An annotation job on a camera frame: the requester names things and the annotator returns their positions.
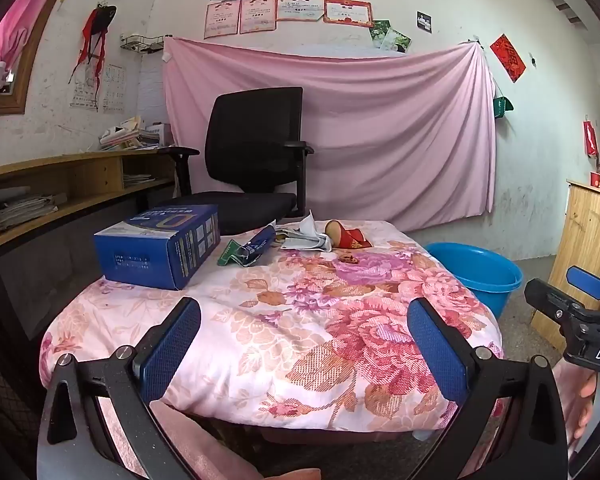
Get person's right hand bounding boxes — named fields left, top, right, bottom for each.
left=565, top=367, right=600, bottom=453

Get white grey sock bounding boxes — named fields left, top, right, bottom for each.
left=272, top=210, right=333, bottom=252

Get wooden window frame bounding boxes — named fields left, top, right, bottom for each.
left=0, top=0, right=81, bottom=118

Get red paper wall decoration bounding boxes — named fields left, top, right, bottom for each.
left=490, top=34, right=527, bottom=83

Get wall calendar sheets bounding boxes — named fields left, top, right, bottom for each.
left=70, top=64, right=127, bottom=113

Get blue cardboard box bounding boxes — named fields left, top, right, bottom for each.
left=94, top=204, right=221, bottom=291

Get red hanging packet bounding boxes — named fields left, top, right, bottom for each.
left=582, top=120, right=600, bottom=157

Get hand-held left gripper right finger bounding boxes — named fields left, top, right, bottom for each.
left=406, top=297, right=568, bottom=480

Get pink hanging cloth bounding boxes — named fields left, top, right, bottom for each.
left=162, top=37, right=498, bottom=233

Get wooden cabinet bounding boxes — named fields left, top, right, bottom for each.
left=530, top=179, right=600, bottom=356

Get pink curtain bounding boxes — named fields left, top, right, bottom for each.
left=0, top=0, right=76, bottom=116

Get red hanging ribbons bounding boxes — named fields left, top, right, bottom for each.
left=69, top=2, right=117, bottom=93

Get stack of papers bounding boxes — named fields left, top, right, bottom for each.
left=0, top=195, right=60, bottom=233

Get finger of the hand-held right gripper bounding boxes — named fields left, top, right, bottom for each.
left=566, top=266, right=600, bottom=318
left=524, top=278, right=588, bottom=343

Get stack of books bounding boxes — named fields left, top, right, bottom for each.
left=98, top=116, right=173, bottom=152

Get wire wall shelf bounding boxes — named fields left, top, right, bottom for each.
left=120, top=34, right=166, bottom=55

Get wooden desk shelf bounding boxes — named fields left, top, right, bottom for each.
left=0, top=147, right=181, bottom=248

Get blue plastic basin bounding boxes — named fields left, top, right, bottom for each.
left=424, top=242, right=524, bottom=321

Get black office chair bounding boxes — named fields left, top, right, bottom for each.
left=157, top=86, right=315, bottom=236

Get green photo print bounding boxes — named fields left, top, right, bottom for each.
left=380, top=28, right=412, bottom=53
left=369, top=20, right=391, bottom=48

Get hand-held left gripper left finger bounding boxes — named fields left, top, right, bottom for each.
left=36, top=297, right=203, bottom=480

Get floral blanket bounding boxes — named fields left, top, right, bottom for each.
left=39, top=220, right=506, bottom=433

